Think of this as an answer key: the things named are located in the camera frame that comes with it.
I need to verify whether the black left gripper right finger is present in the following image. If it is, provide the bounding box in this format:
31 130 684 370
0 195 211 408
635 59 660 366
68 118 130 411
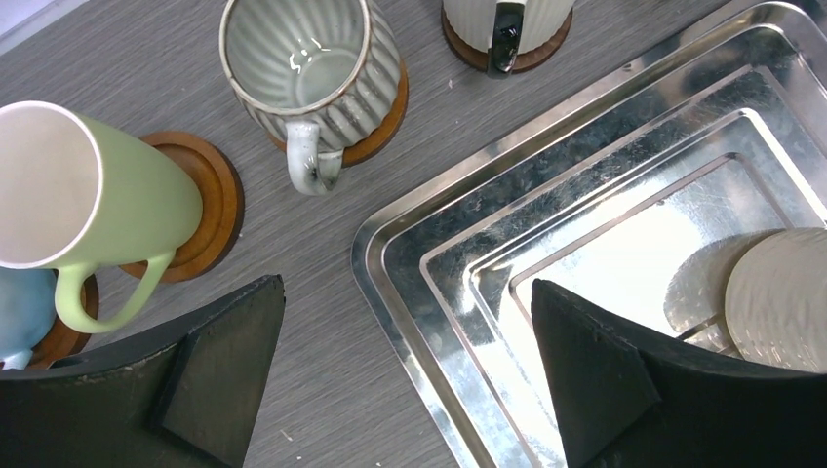
531 280 826 467

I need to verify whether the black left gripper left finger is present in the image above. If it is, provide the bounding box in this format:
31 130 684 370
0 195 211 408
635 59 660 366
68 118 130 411
1 275 286 467

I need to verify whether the orange wooden coaster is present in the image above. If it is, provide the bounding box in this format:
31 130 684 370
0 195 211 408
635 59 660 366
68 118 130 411
26 275 99 370
248 50 408 184
140 131 245 283

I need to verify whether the white grey mug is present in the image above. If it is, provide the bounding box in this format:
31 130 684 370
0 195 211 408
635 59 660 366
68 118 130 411
1 268 57 371

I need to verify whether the cream mug green handle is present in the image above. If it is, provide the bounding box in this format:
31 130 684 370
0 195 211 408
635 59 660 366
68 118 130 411
1 100 203 333

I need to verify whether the silver metal tray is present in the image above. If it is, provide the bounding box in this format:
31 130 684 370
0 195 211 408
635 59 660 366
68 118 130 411
351 1 826 467

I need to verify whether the grey ribbed mug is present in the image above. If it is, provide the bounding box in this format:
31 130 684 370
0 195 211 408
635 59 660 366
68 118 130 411
218 0 408 196

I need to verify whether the dark walnut wooden coaster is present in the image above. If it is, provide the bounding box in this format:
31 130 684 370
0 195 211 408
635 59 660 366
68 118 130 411
441 9 573 73

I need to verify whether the white mug brown base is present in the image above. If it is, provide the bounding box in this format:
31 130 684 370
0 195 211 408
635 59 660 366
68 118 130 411
441 0 574 79

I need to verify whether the large cream mug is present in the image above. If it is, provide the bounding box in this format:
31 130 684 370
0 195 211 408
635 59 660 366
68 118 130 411
725 227 826 373

